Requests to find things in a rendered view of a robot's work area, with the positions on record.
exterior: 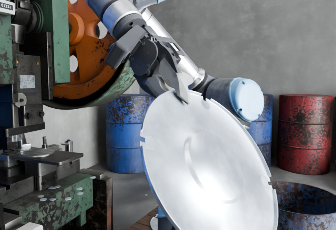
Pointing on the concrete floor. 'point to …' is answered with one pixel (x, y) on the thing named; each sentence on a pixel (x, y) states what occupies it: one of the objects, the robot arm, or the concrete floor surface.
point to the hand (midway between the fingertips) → (180, 101)
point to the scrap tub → (304, 207)
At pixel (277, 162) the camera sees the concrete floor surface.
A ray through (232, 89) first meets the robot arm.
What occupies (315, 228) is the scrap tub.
